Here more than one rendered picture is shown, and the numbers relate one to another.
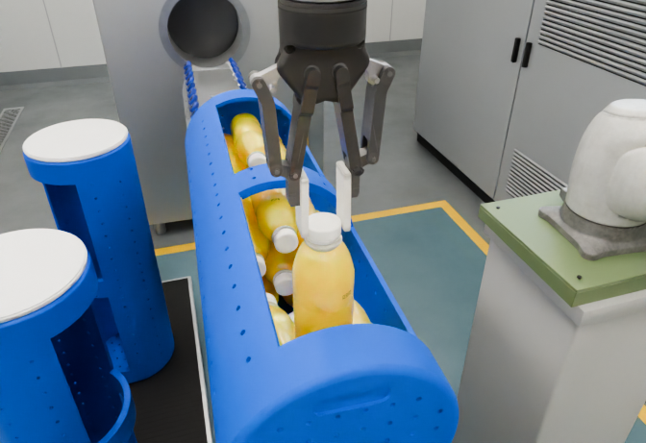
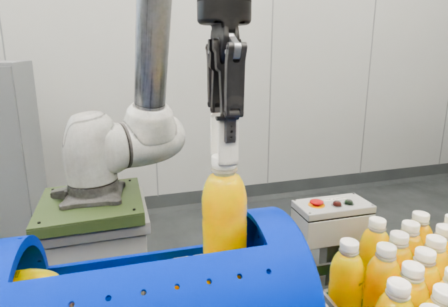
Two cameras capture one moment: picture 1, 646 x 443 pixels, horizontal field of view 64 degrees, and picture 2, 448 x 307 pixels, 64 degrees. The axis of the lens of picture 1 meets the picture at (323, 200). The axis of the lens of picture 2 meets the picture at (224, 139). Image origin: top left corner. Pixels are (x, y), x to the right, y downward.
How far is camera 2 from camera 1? 0.71 m
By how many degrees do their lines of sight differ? 83
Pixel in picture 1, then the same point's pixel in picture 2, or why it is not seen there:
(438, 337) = not seen: outside the picture
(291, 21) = (245, 5)
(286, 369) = (287, 239)
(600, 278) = (137, 204)
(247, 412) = (311, 274)
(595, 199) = (102, 171)
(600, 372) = not seen: hidden behind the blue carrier
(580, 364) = not seen: hidden behind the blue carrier
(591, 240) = (110, 196)
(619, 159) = (105, 141)
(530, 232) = (79, 216)
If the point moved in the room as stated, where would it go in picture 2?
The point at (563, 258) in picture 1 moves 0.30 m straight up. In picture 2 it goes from (115, 210) to (107, 110)
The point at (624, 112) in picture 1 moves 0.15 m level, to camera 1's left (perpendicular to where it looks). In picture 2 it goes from (90, 117) to (69, 127)
